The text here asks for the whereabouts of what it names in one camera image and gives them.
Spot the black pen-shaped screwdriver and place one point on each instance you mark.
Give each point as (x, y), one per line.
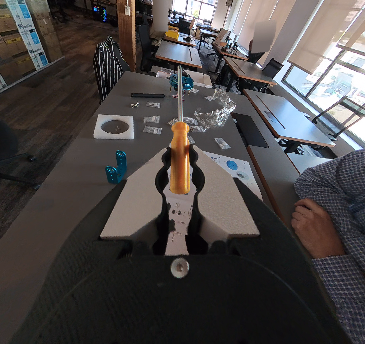
(148, 95)

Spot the printed instruction booklet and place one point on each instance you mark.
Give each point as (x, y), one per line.
(248, 175)

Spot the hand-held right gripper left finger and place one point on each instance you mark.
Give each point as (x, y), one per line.
(134, 207)

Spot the yellow box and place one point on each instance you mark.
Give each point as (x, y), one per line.
(172, 35)

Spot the blue toy robot arm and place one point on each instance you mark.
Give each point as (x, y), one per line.
(181, 83)

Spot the white cardboard box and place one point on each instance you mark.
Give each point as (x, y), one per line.
(204, 80)

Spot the wooden pillar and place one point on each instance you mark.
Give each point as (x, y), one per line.
(125, 35)

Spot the striped jacket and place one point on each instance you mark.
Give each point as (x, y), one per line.
(107, 67)

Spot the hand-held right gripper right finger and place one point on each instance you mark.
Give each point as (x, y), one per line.
(225, 204)

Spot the crumpled clear plastic wrap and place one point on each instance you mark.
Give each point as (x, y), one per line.
(216, 110)

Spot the beige roller blinds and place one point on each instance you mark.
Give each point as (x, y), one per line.
(313, 30)

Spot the scattered small clear screw bags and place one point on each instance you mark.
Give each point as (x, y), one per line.
(152, 130)

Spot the wrapped cardboard box pallet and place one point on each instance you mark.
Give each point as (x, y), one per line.
(17, 50)

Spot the white foam frame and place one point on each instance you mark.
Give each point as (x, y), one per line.
(98, 130)

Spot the long blue U bracket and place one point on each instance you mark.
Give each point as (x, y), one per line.
(117, 170)

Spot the computer with coloured lights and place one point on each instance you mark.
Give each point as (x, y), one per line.
(99, 13)

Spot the metal cross wrench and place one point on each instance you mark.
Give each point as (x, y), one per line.
(135, 104)

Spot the grey wooden-edged desk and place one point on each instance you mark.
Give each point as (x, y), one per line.
(176, 53)
(251, 70)
(299, 121)

